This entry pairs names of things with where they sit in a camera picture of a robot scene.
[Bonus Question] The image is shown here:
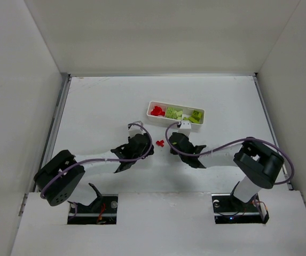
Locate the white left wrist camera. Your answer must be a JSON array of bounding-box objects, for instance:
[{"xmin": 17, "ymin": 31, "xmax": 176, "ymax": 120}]
[{"xmin": 128, "ymin": 121, "xmax": 145, "ymax": 138}]

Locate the lime square lego brick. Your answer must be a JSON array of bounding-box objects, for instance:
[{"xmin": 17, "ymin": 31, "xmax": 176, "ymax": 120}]
[{"xmin": 191, "ymin": 110, "xmax": 203, "ymax": 120}]

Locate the dark lime lego brick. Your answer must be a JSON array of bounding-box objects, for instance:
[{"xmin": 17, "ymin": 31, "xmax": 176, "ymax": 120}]
[{"xmin": 183, "ymin": 116, "xmax": 200, "ymax": 124}]

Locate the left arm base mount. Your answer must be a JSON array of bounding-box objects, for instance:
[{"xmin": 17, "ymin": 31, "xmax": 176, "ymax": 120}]
[{"xmin": 67, "ymin": 183, "xmax": 119, "ymax": 225}]

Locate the lone red lego piece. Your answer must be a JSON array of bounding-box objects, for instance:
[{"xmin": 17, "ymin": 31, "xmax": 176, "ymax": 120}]
[{"xmin": 150, "ymin": 106, "xmax": 166, "ymax": 117}]

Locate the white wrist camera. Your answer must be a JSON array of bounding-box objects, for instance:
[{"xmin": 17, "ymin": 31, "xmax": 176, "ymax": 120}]
[
  {"xmin": 128, "ymin": 121, "xmax": 145, "ymax": 138},
  {"xmin": 178, "ymin": 121, "xmax": 192, "ymax": 137}
]

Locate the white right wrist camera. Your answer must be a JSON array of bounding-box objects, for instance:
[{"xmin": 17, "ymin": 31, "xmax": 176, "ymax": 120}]
[{"xmin": 178, "ymin": 121, "xmax": 192, "ymax": 137}]

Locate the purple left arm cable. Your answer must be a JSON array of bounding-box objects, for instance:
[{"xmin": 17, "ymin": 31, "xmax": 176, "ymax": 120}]
[{"xmin": 40, "ymin": 122, "xmax": 153, "ymax": 199}]

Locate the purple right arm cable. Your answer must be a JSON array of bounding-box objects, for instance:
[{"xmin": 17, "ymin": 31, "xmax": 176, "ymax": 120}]
[{"xmin": 165, "ymin": 121, "xmax": 295, "ymax": 186}]

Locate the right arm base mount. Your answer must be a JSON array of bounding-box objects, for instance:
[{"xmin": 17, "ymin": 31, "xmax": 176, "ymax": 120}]
[{"xmin": 211, "ymin": 194, "xmax": 270, "ymax": 225}]

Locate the large lime lego stack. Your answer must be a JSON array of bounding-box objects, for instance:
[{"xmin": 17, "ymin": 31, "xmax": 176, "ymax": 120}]
[{"xmin": 165, "ymin": 107, "xmax": 183, "ymax": 120}]

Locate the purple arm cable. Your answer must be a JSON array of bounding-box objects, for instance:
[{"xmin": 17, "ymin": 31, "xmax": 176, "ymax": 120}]
[
  {"xmin": 165, "ymin": 121, "xmax": 295, "ymax": 186},
  {"xmin": 40, "ymin": 122, "xmax": 153, "ymax": 199}
]

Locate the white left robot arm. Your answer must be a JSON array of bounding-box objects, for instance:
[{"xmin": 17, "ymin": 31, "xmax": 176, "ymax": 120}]
[{"xmin": 34, "ymin": 133, "xmax": 154, "ymax": 206}]

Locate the white three-compartment tray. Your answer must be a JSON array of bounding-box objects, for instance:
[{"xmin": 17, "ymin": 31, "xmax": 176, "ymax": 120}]
[{"xmin": 146, "ymin": 101, "xmax": 206, "ymax": 131}]

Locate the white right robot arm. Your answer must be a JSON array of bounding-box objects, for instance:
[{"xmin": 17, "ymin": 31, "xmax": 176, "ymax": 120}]
[{"xmin": 168, "ymin": 132, "xmax": 285, "ymax": 204}]

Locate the red lego pile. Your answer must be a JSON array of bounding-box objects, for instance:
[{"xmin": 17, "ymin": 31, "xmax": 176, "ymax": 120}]
[{"xmin": 156, "ymin": 140, "xmax": 164, "ymax": 147}]

